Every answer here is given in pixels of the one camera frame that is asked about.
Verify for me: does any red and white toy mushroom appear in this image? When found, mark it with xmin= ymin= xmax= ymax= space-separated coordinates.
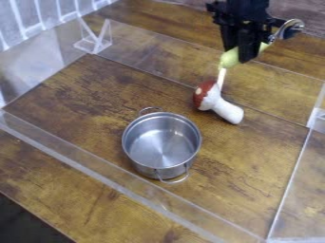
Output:
xmin=193 ymin=81 xmax=244 ymax=124

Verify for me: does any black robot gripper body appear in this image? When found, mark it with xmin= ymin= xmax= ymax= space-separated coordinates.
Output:
xmin=206 ymin=0 xmax=285 ymax=34

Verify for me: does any small steel pot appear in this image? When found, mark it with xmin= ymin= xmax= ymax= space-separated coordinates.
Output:
xmin=122 ymin=106 xmax=202 ymax=184

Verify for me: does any clear acrylic triangular bracket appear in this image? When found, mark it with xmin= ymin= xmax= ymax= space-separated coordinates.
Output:
xmin=74 ymin=19 xmax=113 ymax=54

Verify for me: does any green handled metal spoon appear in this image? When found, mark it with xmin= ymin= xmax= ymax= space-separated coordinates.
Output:
xmin=219 ymin=19 xmax=305 ymax=69

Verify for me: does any clear acrylic enclosure wall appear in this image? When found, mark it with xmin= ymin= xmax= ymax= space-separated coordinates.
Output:
xmin=0 ymin=0 xmax=325 ymax=243

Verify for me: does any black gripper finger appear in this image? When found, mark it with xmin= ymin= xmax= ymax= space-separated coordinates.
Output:
xmin=239 ymin=28 xmax=263 ymax=64
xmin=221 ymin=25 xmax=239 ymax=51

